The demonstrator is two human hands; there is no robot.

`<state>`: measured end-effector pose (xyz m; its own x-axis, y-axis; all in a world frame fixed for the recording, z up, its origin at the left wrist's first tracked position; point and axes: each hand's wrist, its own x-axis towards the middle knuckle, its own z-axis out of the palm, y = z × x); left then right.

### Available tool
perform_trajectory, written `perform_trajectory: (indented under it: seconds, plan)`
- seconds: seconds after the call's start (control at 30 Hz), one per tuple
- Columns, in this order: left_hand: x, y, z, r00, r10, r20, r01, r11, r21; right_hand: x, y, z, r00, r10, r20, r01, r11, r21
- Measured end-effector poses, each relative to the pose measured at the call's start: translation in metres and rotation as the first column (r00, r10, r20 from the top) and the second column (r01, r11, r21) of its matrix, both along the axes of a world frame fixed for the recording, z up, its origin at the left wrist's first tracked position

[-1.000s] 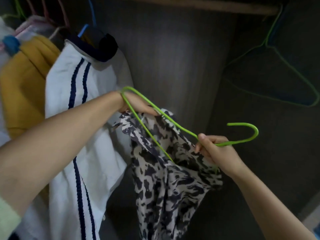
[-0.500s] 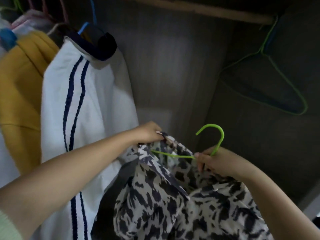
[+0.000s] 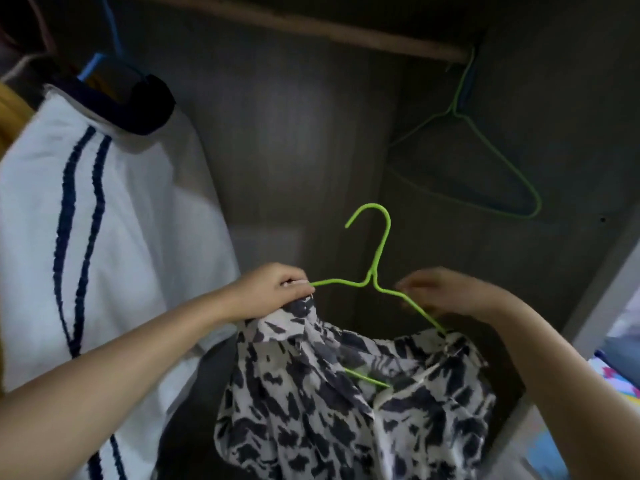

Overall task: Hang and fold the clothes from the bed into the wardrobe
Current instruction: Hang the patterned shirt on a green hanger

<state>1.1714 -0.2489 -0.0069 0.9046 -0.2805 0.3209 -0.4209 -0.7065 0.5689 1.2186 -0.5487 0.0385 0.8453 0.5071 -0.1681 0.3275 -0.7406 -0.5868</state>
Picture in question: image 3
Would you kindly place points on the green hanger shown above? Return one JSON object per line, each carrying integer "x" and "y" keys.
{"x": 375, "y": 270}

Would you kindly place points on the white navy striped jacket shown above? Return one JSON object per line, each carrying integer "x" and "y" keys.
{"x": 130, "y": 255}

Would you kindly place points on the wooden rod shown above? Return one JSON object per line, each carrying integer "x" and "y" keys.
{"x": 320, "y": 27}

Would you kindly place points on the person's right forearm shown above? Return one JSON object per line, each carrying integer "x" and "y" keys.
{"x": 570, "y": 395}

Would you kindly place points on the colourful patterned pillow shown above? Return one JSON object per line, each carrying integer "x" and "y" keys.
{"x": 612, "y": 375}

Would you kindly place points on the mustard yellow hoodie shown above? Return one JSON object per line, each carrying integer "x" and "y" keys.
{"x": 12, "y": 115}

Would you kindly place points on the blue hanger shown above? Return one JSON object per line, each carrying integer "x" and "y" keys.
{"x": 95, "y": 65}

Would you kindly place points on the person's left forearm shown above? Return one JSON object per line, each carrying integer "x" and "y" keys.
{"x": 100, "y": 395}

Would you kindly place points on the person's right hand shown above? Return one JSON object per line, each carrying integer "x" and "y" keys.
{"x": 450, "y": 290}

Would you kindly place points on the person's left hand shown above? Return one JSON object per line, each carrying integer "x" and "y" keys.
{"x": 265, "y": 290}

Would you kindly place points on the grey wardrobe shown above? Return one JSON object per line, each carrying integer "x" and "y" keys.
{"x": 300, "y": 145}

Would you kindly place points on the black white patterned shirt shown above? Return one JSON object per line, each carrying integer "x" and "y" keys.
{"x": 310, "y": 415}

